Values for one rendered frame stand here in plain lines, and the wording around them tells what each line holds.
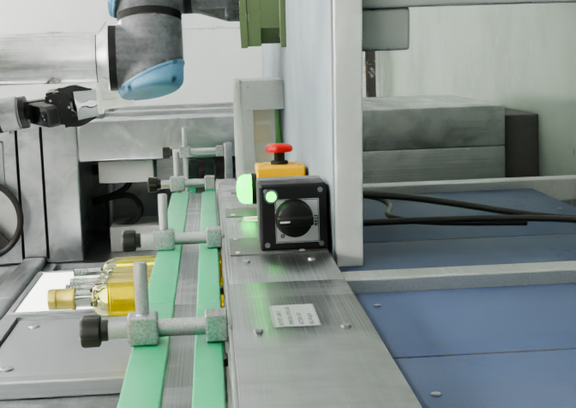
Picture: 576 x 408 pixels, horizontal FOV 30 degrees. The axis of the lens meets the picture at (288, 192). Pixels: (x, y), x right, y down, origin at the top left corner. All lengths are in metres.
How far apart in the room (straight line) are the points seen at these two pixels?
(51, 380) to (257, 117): 0.63
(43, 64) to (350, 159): 0.82
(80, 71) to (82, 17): 3.71
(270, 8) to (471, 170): 1.18
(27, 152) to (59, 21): 2.80
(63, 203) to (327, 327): 2.01
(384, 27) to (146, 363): 0.53
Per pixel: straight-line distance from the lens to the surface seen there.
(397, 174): 2.90
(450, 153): 2.92
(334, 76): 1.22
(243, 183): 1.56
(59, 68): 1.92
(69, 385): 1.78
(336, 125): 1.23
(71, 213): 2.89
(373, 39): 1.26
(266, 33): 1.92
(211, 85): 5.59
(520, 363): 0.90
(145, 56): 1.90
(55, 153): 2.88
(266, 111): 2.04
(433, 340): 0.96
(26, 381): 1.79
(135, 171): 2.96
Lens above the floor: 0.89
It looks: 4 degrees down
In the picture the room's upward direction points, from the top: 92 degrees counter-clockwise
